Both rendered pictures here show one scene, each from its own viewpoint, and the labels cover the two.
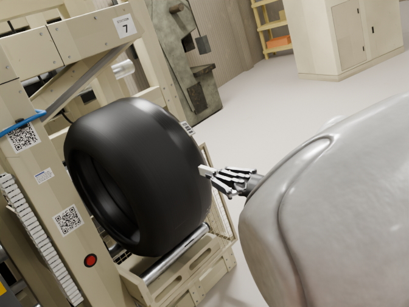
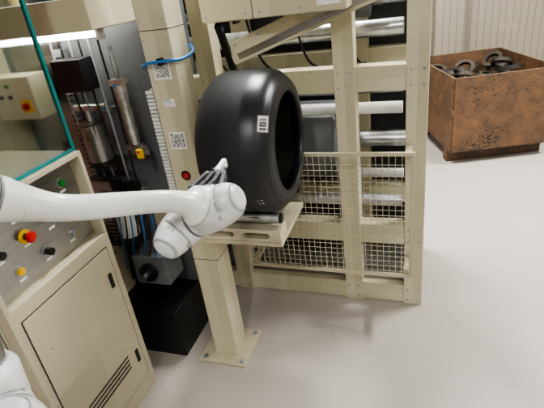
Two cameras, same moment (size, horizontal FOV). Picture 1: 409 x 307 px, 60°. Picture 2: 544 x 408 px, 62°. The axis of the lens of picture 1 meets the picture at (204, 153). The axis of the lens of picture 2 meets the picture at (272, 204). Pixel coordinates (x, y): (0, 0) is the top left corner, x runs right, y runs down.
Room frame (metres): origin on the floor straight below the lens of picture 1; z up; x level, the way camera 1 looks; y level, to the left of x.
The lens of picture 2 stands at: (0.37, -1.27, 1.78)
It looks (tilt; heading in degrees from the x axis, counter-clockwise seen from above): 27 degrees down; 59
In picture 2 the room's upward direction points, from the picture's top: 8 degrees counter-clockwise
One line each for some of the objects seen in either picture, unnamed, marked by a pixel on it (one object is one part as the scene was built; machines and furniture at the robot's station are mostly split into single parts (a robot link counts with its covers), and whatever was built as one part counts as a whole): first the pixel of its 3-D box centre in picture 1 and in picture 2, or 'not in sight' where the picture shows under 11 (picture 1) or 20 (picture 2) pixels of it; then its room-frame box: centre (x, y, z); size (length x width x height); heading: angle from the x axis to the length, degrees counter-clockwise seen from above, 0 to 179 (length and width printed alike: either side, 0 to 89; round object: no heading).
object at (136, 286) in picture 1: (116, 273); not in sight; (1.12, 0.45, 0.90); 0.40 x 0.03 x 0.10; 38
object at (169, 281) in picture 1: (179, 267); (244, 229); (1.12, 0.23, 0.84); 0.36 x 0.09 x 0.06; 128
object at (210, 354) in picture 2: not in sight; (231, 344); (1.05, 0.50, 0.01); 0.27 x 0.27 x 0.02; 38
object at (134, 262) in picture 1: (161, 264); (256, 220); (1.23, 0.31, 0.80); 0.37 x 0.36 x 0.02; 38
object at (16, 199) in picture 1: (43, 242); (166, 144); (0.98, 0.55, 1.19); 0.05 x 0.04 x 0.48; 38
